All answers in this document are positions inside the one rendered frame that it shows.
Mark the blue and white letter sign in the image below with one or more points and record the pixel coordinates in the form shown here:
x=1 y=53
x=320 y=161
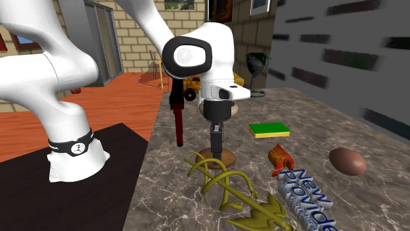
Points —
x=307 y=195

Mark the dark robot stand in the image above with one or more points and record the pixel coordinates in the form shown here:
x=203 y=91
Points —
x=64 y=204

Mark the green landscape wall picture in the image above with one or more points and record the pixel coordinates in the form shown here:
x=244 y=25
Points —
x=179 y=4

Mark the dark orange wall picture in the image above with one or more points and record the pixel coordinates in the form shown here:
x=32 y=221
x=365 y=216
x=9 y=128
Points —
x=221 y=9

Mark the red framed window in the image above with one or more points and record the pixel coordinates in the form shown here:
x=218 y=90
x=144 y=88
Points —
x=24 y=43

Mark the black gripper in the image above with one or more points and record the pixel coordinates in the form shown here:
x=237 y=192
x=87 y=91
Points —
x=218 y=110

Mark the black and dark red tool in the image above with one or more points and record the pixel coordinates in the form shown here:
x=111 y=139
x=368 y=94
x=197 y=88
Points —
x=178 y=121

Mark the white framed wall picture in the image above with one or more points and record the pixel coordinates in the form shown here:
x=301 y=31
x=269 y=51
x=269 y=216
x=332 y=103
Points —
x=259 y=5

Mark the yellow toy truck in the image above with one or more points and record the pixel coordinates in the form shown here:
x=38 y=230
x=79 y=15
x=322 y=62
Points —
x=191 y=89

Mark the golden anchor figure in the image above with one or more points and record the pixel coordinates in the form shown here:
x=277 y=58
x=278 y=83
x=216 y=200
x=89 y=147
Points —
x=224 y=187

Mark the orange red brush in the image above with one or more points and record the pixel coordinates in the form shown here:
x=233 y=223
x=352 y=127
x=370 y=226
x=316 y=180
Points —
x=279 y=158

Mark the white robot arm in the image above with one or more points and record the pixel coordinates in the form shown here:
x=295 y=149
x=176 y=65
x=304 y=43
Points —
x=38 y=73

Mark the grey sliding glass door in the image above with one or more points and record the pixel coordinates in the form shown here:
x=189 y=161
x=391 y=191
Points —
x=102 y=48

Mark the green and yellow sponge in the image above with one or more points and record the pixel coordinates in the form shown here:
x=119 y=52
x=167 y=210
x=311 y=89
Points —
x=268 y=128

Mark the brown egg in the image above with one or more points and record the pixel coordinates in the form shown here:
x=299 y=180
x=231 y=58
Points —
x=347 y=161

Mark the black goblet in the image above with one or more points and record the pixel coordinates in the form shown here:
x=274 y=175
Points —
x=255 y=65

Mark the tan bowl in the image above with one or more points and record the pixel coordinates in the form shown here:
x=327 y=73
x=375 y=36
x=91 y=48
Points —
x=235 y=109

